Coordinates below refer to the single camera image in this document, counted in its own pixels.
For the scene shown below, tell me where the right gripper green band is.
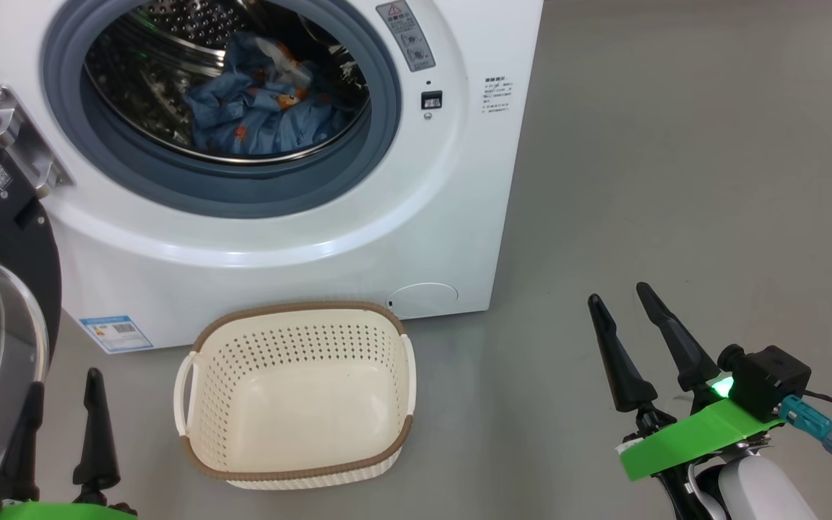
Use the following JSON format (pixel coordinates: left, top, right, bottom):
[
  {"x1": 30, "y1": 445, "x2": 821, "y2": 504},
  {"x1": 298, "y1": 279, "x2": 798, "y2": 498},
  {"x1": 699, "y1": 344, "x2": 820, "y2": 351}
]
[{"x1": 588, "y1": 282, "x2": 785, "y2": 520}]

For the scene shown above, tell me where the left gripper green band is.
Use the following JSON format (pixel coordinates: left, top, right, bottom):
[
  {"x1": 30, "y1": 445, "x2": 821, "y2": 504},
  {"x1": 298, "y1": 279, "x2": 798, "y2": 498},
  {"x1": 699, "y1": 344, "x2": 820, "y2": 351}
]
[{"x1": 0, "y1": 368, "x2": 139, "y2": 520}]

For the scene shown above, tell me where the black round glass washer door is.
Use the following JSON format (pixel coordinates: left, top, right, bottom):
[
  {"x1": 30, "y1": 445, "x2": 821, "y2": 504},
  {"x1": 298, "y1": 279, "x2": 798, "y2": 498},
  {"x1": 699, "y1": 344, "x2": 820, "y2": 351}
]
[{"x1": 0, "y1": 107, "x2": 63, "y2": 470}]

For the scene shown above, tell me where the blue bear-print garment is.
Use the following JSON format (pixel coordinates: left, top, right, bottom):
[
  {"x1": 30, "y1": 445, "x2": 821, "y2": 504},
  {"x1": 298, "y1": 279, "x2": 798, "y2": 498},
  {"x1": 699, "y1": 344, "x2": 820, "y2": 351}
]
[{"x1": 185, "y1": 30, "x2": 355, "y2": 156}]

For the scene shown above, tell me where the cream perforated laundry basket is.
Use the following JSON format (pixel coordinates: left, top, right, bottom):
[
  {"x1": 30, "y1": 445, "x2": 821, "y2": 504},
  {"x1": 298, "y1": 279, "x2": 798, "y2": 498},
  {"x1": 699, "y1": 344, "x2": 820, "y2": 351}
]
[{"x1": 173, "y1": 301, "x2": 417, "y2": 490}]

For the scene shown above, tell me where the white front-load washing machine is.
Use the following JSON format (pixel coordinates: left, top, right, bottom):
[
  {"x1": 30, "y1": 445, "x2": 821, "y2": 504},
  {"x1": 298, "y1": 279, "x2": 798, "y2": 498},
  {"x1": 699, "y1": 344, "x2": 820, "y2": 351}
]
[{"x1": 0, "y1": 0, "x2": 545, "y2": 352}]

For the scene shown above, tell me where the grey rubber door gasket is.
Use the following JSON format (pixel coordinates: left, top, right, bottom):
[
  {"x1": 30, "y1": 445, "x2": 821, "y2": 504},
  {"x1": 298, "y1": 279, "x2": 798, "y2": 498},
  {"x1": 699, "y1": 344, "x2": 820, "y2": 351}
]
[{"x1": 42, "y1": 0, "x2": 402, "y2": 219}]

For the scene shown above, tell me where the metal door hinge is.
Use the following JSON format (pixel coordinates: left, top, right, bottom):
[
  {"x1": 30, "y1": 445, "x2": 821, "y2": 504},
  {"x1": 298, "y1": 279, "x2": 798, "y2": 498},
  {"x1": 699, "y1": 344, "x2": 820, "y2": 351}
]
[{"x1": 0, "y1": 84, "x2": 74, "y2": 199}]

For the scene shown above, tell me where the blue energy label sticker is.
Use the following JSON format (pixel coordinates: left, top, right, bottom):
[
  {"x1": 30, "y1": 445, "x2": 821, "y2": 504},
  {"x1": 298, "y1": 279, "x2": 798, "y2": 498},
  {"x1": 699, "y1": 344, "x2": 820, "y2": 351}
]
[{"x1": 79, "y1": 315, "x2": 154, "y2": 354}]

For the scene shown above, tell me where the round white filter cover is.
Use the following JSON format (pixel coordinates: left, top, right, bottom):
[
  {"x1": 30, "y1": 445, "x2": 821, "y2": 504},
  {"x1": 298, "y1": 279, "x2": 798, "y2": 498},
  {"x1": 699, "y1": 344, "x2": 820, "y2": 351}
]
[{"x1": 387, "y1": 282, "x2": 459, "y2": 320}]

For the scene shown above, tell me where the small printed text label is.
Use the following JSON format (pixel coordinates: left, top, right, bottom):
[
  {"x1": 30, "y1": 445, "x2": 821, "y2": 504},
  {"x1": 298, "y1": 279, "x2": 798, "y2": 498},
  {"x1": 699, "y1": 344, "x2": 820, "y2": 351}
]
[{"x1": 483, "y1": 76, "x2": 512, "y2": 114}]

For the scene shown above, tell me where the steel perforated washer drum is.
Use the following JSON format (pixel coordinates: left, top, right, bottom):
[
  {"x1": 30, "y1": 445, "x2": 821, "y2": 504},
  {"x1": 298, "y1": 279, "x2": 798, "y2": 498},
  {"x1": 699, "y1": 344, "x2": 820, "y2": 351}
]
[{"x1": 84, "y1": 0, "x2": 372, "y2": 165}]

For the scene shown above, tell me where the grey warning label sticker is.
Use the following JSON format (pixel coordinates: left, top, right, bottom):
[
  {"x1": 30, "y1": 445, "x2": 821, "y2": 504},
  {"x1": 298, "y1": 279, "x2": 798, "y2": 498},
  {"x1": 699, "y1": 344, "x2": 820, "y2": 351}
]
[{"x1": 376, "y1": 0, "x2": 436, "y2": 73}]

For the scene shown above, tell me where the teal right cable connector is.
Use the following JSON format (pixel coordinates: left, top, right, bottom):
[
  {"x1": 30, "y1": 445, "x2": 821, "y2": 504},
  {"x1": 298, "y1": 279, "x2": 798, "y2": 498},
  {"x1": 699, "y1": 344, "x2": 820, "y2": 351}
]
[{"x1": 779, "y1": 395, "x2": 832, "y2": 457}]

